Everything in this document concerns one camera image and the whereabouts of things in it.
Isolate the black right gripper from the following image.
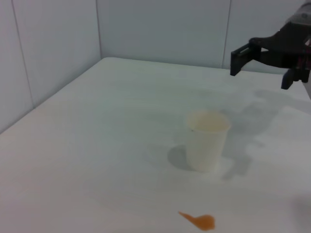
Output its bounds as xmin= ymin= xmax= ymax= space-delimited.
xmin=230 ymin=23 xmax=311 ymax=89

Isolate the white paper cup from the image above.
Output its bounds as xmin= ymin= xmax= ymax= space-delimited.
xmin=186 ymin=111 xmax=231 ymax=172

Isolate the orange liquid stain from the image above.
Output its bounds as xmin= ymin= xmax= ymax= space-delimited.
xmin=178 ymin=210 xmax=216 ymax=231

